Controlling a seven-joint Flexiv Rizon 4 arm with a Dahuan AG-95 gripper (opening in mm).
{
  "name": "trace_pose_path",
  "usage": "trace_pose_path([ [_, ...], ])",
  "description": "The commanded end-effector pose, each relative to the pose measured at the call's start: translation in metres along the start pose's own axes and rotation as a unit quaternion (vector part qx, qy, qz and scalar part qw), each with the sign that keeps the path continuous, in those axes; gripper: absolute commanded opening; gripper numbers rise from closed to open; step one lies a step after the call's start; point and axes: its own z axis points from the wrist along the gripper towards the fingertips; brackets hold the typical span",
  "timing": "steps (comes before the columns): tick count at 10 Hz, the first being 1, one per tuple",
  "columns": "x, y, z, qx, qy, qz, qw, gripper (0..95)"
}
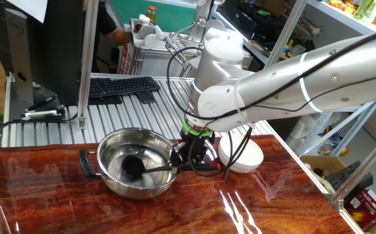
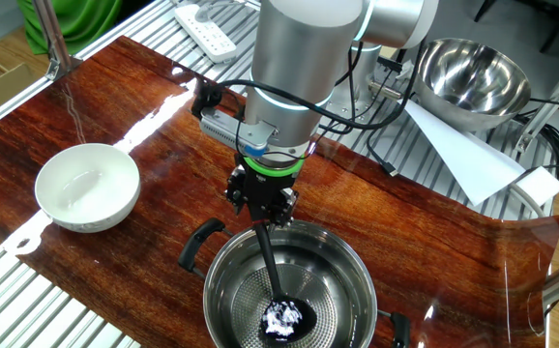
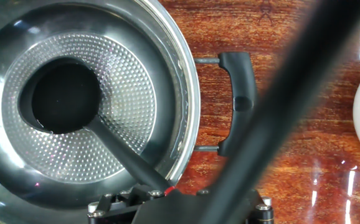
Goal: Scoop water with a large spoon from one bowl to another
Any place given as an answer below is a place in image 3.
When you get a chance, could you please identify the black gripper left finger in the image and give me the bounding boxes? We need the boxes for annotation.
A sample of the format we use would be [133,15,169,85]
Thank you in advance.
[87,183,176,224]

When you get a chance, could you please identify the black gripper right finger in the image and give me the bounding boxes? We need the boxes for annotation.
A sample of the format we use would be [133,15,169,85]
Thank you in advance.
[195,188,275,224]

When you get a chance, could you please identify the black plastic ladle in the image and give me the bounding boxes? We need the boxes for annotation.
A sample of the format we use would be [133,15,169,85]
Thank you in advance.
[17,55,176,195]

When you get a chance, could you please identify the wood grain table mat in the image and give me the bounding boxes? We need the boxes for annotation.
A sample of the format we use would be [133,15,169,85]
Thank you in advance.
[158,0,360,224]

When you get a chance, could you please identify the steel pot with black handles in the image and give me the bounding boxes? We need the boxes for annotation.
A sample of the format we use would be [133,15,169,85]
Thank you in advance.
[0,0,258,224]

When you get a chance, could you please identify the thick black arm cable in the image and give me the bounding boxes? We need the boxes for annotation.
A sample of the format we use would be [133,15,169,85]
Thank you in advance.
[195,0,360,224]

